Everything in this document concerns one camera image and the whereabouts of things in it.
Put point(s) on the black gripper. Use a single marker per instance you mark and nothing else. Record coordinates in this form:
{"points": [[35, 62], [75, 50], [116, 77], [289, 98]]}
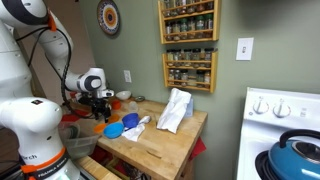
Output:
{"points": [[100, 103]]}

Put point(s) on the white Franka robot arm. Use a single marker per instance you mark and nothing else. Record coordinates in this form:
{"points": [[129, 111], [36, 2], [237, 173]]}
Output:
{"points": [[33, 116]]}

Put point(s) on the small orange cup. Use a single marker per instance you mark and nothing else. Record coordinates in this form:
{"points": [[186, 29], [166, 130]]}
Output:
{"points": [[115, 118]]}

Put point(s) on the dark blue cup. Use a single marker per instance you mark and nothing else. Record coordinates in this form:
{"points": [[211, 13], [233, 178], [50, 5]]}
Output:
{"points": [[130, 120]]}

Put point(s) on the clear plastic cup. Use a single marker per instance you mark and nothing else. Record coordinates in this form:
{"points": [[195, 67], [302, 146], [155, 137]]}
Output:
{"points": [[133, 107]]}

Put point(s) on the green round lid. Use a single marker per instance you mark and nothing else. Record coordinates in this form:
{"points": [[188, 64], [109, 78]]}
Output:
{"points": [[72, 132]]}

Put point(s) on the orange lid spice jar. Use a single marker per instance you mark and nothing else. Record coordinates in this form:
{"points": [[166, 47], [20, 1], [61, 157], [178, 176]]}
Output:
{"points": [[72, 94]]}

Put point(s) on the small pale box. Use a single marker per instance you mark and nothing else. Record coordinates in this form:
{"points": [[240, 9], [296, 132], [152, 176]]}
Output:
{"points": [[190, 110]]}

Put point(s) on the green lid spice jar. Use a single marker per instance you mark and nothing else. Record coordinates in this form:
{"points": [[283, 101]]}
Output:
{"points": [[183, 25], [209, 22]]}

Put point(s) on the light blue bowl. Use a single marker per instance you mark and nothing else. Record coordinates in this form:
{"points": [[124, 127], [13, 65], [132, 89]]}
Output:
{"points": [[113, 130]]}

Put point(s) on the white bowl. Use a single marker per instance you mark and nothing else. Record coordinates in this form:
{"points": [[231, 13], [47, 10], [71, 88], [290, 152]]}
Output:
{"points": [[123, 95]]}

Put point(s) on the red silicone mat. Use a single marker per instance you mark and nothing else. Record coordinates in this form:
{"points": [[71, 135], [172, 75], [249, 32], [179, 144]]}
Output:
{"points": [[70, 117]]}

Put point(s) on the white cloth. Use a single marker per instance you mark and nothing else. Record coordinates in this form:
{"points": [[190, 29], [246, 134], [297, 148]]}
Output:
{"points": [[134, 133]]}

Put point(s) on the clear plastic bin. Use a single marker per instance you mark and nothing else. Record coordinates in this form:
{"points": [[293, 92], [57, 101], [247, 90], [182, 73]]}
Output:
{"points": [[81, 146]]}

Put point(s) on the small dark dish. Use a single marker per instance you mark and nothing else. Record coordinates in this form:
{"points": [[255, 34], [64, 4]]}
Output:
{"points": [[139, 99]]}

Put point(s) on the light wooden board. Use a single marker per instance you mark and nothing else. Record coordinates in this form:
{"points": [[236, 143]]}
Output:
{"points": [[96, 170]]}

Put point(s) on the white paper bag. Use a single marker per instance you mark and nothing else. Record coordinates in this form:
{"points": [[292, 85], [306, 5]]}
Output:
{"points": [[173, 111]]}

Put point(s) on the glass spice jar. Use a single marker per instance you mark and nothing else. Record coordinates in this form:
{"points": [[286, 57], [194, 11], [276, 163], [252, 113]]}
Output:
{"points": [[178, 55], [169, 26], [196, 55], [208, 55], [176, 26], [187, 55], [200, 23], [184, 75], [200, 75], [170, 55], [207, 76], [191, 24], [171, 75]]}

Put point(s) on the red hanging cloth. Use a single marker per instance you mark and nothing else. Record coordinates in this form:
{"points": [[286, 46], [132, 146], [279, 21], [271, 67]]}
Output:
{"points": [[198, 148]]}

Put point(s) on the white electric stove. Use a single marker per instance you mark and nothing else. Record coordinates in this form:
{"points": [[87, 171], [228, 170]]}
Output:
{"points": [[248, 150]]}

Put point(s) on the white stove knob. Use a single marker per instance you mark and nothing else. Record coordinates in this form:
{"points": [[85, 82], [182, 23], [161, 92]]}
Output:
{"points": [[260, 106], [281, 109]]}

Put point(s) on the black stove burner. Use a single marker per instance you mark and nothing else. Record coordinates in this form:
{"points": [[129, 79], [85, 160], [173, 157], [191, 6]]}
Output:
{"points": [[261, 165]]}

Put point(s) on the blue kettle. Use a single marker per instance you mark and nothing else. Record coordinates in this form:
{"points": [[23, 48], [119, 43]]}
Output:
{"points": [[290, 166]]}

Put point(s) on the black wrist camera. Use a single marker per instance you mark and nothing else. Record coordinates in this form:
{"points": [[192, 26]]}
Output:
{"points": [[85, 99]]}

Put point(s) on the white wall outlet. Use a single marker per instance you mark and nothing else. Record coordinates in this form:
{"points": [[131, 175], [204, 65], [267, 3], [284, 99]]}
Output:
{"points": [[127, 76]]}

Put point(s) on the decorative wall plate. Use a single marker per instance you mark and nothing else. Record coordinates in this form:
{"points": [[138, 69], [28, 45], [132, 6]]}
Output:
{"points": [[108, 16]]}

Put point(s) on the wooden wall spice rack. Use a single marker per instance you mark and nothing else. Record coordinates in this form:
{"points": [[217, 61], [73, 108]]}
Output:
{"points": [[214, 73], [190, 40]]}

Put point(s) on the white light switch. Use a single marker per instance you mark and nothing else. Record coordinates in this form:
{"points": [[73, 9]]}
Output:
{"points": [[244, 49]]}

